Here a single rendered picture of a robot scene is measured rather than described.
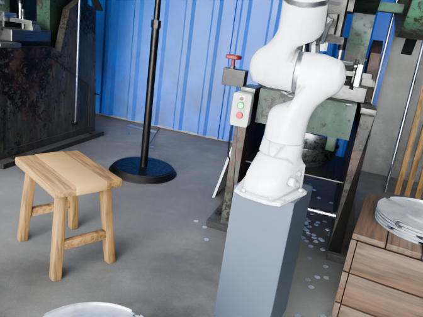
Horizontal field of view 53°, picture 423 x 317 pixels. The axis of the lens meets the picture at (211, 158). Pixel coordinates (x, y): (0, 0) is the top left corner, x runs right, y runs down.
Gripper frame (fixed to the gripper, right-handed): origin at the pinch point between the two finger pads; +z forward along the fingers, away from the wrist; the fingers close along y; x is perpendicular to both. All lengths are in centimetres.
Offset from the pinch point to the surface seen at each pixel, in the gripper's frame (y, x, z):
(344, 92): 11.3, 7.0, 19.6
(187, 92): -127, 84, 93
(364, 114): 22.9, -3.9, 20.5
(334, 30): 1.7, 18.5, -1.2
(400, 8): 21, 47, -2
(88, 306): -8, -121, 9
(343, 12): 2.9, 24.5, -6.5
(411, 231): 50, -53, 24
